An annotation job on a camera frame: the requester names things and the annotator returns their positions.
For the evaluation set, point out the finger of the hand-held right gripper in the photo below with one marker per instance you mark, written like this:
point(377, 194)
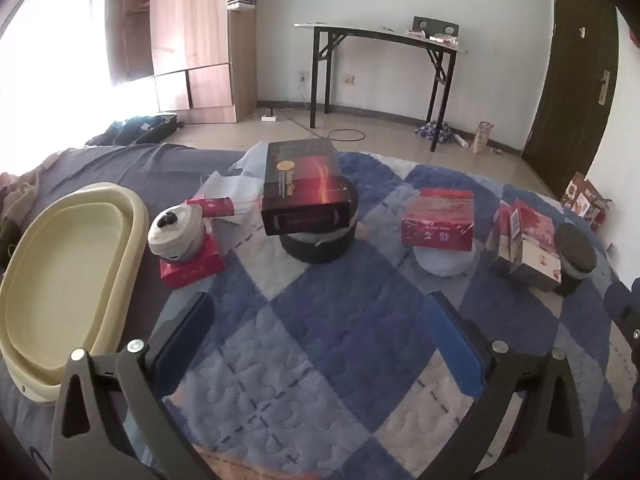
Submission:
point(622, 310)

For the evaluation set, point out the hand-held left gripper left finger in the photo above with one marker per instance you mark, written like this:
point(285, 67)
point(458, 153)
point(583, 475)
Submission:
point(186, 340)

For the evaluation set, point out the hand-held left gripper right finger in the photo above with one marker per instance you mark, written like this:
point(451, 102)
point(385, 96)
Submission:
point(456, 347)

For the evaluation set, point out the small dark round sponge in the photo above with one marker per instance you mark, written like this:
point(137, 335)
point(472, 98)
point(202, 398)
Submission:
point(575, 250)

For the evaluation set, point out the grey blue round cushion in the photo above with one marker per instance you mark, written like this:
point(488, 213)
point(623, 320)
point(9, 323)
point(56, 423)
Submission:
point(442, 263)

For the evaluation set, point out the tall red white box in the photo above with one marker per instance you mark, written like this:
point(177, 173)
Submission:
point(536, 232)
point(500, 240)

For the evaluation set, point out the large red carton box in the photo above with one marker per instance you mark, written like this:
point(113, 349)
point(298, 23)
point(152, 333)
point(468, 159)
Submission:
point(440, 215)

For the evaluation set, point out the cream plastic basin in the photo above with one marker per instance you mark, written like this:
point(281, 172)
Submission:
point(65, 270)

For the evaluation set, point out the large black round sponge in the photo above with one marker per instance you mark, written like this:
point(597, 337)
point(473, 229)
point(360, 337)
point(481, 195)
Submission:
point(320, 251)

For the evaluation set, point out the dark red flame box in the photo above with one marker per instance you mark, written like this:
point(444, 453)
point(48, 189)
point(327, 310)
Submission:
point(305, 175)

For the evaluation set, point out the printed cardboard box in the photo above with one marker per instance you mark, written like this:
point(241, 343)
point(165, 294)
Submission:
point(582, 200)

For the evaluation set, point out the small red white box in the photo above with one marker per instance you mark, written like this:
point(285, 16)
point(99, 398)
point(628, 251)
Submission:
point(215, 206)

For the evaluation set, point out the grey bed sheet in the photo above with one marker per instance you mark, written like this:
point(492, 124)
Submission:
point(150, 170)

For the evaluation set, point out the white tube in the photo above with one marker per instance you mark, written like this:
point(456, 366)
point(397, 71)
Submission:
point(460, 140)

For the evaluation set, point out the pink carton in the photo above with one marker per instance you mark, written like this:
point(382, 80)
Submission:
point(482, 136)

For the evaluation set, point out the dark open suitcase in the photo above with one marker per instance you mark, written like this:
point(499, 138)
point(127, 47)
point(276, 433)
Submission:
point(145, 127)

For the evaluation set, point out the beige cloth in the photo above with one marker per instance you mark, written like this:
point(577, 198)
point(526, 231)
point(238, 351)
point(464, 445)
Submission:
point(22, 195)

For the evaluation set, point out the blue patterned cloth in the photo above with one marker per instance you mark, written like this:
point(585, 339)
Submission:
point(432, 130)

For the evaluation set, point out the dark wooden door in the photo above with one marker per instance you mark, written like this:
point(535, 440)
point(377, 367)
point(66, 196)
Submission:
point(565, 85)

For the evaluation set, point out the wooden wardrobe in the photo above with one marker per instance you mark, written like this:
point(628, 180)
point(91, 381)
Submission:
point(200, 35)

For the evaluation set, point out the pink white bottle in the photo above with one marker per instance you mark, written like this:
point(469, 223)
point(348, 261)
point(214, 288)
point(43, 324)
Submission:
point(444, 40)

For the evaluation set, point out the black folding table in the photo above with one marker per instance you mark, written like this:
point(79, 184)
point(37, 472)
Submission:
point(380, 35)

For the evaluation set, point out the grey box with holes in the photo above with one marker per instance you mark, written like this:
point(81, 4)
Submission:
point(434, 25)

